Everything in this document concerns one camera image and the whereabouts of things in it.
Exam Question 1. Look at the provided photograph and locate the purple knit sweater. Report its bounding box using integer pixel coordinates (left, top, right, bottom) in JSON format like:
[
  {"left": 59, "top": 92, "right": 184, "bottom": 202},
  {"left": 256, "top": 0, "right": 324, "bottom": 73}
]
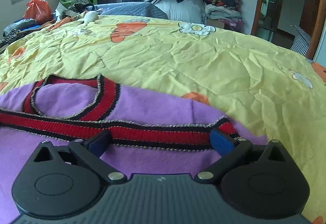
[{"left": 1, "top": 75, "right": 267, "bottom": 223}]

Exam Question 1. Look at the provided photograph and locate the yellow carrot print quilt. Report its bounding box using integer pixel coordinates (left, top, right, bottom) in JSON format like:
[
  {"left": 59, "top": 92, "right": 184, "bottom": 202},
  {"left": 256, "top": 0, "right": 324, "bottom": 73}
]
[{"left": 1, "top": 15, "right": 325, "bottom": 223}]

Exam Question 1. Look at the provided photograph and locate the white round plush ball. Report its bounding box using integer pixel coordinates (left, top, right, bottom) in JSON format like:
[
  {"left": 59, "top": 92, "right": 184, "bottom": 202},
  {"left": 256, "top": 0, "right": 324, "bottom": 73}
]
[{"left": 83, "top": 11, "right": 99, "bottom": 23}]

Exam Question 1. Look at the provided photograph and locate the grey blue quilted blanket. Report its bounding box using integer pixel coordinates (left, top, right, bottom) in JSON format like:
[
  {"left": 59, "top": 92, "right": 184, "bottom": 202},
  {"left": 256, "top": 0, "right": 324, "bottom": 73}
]
[{"left": 94, "top": 2, "right": 168, "bottom": 19}]

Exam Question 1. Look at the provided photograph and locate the orange plastic bag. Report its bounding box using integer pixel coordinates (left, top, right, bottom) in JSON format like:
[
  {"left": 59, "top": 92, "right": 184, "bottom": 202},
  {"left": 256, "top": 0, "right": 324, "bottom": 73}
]
[{"left": 23, "top": 0, "right": 52, "bottom": 25}]

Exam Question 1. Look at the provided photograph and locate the brown wooden door frame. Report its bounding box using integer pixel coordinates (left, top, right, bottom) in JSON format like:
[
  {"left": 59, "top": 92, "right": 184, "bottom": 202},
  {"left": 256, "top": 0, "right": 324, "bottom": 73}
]
[{"left": 251, "top": 0, "right": 325, "bottom": 60}]

